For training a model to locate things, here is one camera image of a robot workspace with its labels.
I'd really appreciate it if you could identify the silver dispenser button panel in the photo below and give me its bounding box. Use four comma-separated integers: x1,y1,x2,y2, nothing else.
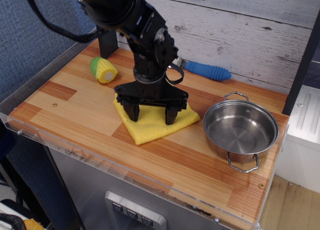
104,191,167,230

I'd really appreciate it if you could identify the black vertical post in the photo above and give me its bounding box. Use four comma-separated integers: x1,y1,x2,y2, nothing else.
98,30,118,59
282,11,320,116

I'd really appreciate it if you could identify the yellow towel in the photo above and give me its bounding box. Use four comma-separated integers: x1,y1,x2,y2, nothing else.
113,99,200,145

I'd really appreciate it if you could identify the black mesh sleeve cable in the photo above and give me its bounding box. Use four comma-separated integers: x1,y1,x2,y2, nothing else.
0,213,26,230

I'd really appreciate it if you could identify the clear acrylic table guard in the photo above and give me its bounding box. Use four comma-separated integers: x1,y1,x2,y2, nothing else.
0,114,260,230

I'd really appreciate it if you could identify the black vertical post right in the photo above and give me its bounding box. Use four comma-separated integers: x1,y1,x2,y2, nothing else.
282,11,320,116

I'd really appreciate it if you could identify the yellow toy on floor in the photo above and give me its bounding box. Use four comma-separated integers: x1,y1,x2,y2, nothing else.
23,219,45,230

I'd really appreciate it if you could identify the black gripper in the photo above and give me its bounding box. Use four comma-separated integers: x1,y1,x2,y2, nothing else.
114,77,189,125

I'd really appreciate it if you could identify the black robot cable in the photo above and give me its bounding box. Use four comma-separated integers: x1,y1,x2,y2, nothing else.
23,0,185,86

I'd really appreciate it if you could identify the stainless steel pot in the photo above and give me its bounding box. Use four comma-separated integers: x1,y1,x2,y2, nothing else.
203,92,280,174

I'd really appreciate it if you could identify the blue handled metal fork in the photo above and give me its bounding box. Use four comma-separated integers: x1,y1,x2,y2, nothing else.
172,57,232,81

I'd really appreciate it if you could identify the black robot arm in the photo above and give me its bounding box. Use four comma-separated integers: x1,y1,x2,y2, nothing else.
82,0,189,125

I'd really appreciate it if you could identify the black vertical post left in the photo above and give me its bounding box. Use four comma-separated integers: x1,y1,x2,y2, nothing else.
98,30,118,59

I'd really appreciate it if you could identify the toy corn cob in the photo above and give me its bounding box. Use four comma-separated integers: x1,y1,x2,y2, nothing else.
89,57,118,84

